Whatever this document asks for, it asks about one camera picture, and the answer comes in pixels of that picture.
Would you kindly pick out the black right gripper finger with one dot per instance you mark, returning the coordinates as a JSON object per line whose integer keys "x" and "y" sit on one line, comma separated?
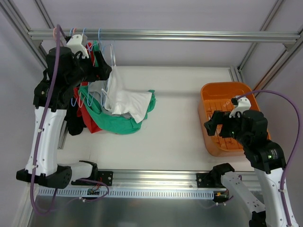
{"x": 227, "y": 130}
{"x": 216, "y": 119}

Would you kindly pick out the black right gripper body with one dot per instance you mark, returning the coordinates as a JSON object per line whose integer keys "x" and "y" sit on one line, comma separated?
{"x": 222, "y": 124}

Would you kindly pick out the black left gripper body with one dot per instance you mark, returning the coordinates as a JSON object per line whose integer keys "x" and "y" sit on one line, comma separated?
{"x": 95, "y": 65}

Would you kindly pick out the light blue wire hanger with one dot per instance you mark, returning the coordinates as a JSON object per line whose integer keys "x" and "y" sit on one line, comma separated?
{"x": 101, "y": 48}

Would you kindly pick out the white tank top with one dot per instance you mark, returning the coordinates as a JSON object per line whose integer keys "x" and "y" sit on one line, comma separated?
{"x": 119, "y": 100}

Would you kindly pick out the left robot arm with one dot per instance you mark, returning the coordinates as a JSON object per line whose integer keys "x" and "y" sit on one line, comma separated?
{"x": 52, "y": 96}

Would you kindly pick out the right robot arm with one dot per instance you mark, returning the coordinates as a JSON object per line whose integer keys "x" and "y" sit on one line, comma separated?
{"x": 275, "y": 209}

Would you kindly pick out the grey tank top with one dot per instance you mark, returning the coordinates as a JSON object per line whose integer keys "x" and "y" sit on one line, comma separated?
{"x": 98, "y": 90}

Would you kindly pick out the black tank top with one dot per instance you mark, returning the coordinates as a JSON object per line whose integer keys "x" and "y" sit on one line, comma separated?
{"x": 75, "y": 124}

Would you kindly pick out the red tank top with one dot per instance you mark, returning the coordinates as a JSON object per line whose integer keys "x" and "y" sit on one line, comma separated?
{"x": 88, "y": 121}

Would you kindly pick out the green tank top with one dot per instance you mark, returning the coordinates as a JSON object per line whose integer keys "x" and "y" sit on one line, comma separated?
{"x": 116, "y": 125}

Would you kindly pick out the orange plastic basket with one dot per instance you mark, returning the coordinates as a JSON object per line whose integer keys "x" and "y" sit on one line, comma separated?
{"x": 253, "y": 141}

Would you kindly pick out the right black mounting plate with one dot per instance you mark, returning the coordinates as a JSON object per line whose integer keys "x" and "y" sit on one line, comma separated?
{"x": 204, "y": 180}

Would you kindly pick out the black mounting plate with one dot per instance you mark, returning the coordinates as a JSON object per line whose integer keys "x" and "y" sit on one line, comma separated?
{"x": 105, "y": 177}
{"x": 204, "y": 180}

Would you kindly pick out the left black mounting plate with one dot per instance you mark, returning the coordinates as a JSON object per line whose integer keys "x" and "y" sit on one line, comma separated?
{"x": 105, "y": 177}

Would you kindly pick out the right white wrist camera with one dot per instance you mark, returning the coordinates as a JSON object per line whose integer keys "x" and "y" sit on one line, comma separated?
{"x": 240, "y": 104}

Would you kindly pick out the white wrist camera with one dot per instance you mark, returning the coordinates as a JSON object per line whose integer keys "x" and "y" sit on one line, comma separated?
{"x": 77, "y": 43}
{"x": 240, "y": 104}

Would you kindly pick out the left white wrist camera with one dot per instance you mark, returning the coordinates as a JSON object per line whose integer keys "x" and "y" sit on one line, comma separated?
{"x": 77, "y": 43}

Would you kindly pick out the pink wire hanger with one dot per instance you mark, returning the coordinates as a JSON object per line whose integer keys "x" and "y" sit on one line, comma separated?
{"x": 56, "y": 32}
{"x": 78, "y": 101}

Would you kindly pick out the aluminium hanging rail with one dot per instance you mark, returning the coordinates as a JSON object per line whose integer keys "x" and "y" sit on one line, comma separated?
{"x": 192, "y": 36}

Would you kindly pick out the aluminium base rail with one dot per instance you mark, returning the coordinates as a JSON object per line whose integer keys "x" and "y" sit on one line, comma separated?
{"x": 129, "y": 179}

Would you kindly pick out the slotted white cable duct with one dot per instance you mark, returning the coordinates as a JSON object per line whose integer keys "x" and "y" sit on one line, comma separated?
{"x": 196, "y": 194}

